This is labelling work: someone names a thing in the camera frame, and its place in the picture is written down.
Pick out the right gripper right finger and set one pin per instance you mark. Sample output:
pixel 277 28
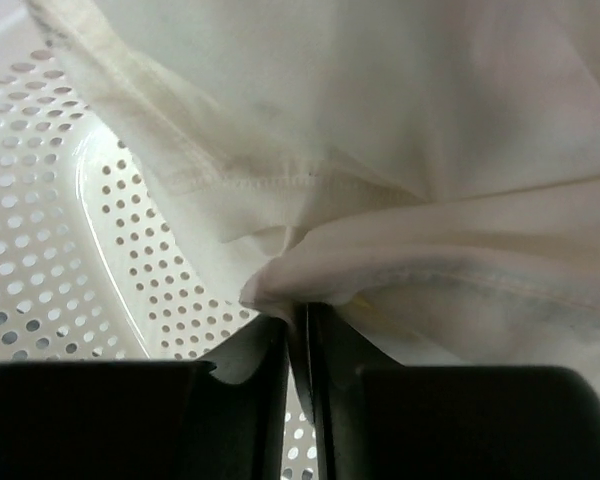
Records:
pixel 377 419

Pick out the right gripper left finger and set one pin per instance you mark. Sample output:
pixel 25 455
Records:
pixel 218 417

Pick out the white t shirt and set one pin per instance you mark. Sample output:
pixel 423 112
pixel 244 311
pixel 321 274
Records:
pixel 431 167

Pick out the white perforated plastic basket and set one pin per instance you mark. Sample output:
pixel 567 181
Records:
pixel 90 269

